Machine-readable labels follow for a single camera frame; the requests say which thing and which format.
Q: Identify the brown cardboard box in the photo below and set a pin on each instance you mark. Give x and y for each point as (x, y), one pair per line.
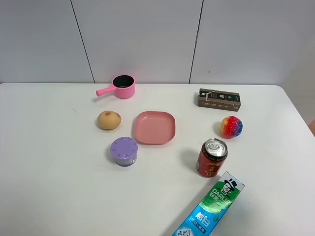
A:
(216, 99)

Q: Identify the Darlie toothpaste box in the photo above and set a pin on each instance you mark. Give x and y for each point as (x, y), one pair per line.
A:
(206, 215)

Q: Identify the purple lidded jar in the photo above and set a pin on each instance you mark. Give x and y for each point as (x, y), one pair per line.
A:
(124, 150)

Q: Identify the pink toy saucepan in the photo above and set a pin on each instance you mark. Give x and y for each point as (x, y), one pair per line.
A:
(123, 87)

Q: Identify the red drink can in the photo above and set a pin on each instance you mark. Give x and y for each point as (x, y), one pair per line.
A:
(212, 156)

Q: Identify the pink square plate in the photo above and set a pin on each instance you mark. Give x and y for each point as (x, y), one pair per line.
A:
(154, 127)

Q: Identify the rainbow spiky ball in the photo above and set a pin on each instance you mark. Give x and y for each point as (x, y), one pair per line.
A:
(231, 127)

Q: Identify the brown potato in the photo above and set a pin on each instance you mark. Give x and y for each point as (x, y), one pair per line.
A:
(109, 120)

